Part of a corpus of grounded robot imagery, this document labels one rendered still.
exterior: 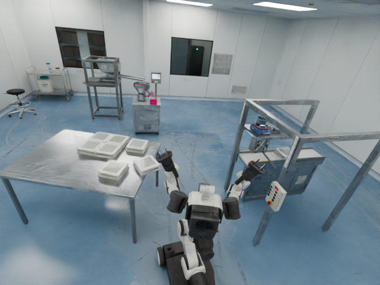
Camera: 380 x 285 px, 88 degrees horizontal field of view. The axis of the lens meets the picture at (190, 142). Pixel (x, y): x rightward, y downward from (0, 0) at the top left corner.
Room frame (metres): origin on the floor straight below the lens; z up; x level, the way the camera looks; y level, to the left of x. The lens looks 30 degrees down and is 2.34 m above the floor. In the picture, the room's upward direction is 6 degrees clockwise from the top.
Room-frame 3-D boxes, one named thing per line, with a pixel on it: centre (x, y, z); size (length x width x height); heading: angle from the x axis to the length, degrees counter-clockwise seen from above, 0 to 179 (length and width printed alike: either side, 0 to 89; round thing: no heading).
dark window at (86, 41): (6.51, 3.57, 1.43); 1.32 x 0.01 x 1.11; 102
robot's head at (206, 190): (1.13, -0.17, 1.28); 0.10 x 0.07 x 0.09; 89
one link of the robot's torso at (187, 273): (1.11, -0.16, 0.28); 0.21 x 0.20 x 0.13; 22
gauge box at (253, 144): (2.27, -0.90, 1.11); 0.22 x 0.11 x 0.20; 107
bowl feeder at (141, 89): (4.47, 1.16, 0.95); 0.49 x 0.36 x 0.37; 102
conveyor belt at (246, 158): (2.56, -1.42, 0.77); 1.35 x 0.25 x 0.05; 107
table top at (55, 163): (2.02, 1.21, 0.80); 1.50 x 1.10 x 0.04; 86
